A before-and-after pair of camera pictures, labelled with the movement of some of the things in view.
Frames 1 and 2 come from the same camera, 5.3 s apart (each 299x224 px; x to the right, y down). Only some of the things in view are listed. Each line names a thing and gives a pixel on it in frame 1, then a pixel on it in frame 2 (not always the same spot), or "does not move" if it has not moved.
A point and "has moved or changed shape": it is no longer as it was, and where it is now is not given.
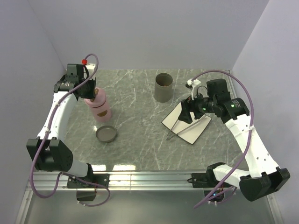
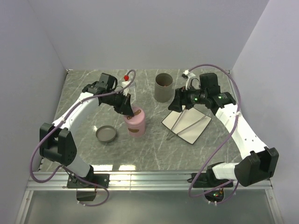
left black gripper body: (88, 89) -> (116, 101)
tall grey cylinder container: (163, 87) does not move
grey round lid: (106, 134) does not move
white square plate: (190, 132) does not move
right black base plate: (205, 180) does not move
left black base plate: (103, 179) does not move
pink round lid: (99, 99) has moved or changed shape
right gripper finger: (184, 115) -> (176, 104)
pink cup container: (102, 114) -> (137, 130)
